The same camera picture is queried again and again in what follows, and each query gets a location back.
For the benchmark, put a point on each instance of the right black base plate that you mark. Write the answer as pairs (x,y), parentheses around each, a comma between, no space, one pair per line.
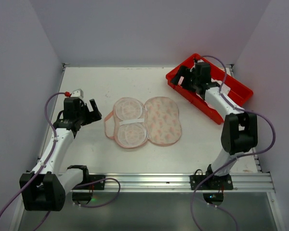
(214,183)

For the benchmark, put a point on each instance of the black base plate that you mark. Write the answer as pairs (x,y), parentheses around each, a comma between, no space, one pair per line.
(99,185)
(214,183)

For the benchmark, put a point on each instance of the red plastic tray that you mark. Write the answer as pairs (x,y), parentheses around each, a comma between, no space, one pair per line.
(239,93)

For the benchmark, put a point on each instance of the floral fabric laundry bag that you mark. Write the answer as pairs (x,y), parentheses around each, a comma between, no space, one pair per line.
(132,123)

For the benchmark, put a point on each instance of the white bra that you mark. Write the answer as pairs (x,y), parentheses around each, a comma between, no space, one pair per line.
(225,89)

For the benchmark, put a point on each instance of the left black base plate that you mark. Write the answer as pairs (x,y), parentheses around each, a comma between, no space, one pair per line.
(99,185)

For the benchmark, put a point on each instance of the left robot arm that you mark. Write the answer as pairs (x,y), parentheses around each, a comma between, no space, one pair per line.
(44,189)

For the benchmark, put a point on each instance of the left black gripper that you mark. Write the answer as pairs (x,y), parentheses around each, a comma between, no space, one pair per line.
(89,115)

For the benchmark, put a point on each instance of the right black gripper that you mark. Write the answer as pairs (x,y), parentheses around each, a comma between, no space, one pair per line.
(185,78)

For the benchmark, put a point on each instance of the aluminium front rail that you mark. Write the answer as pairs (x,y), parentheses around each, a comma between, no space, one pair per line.
(181,183)

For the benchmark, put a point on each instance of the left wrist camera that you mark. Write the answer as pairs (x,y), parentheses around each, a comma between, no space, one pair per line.
(78,93)

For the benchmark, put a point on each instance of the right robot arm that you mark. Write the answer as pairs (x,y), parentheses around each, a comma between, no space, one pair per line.
(239,133)

